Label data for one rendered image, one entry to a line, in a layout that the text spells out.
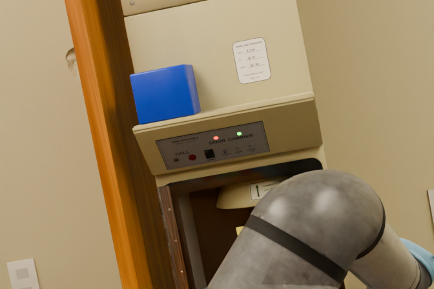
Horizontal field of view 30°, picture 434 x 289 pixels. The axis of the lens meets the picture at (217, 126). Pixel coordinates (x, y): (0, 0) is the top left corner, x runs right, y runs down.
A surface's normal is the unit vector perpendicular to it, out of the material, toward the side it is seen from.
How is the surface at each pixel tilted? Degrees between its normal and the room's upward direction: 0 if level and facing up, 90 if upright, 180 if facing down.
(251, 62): 90
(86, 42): 90
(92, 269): 90
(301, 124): 135
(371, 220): 98
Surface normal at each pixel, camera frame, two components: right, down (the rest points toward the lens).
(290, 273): 0.14, -0.11
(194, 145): 0.07, 0.74
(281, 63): -0.10, 0.07
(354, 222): 0.74, -0.22
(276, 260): -0.24, -0.30
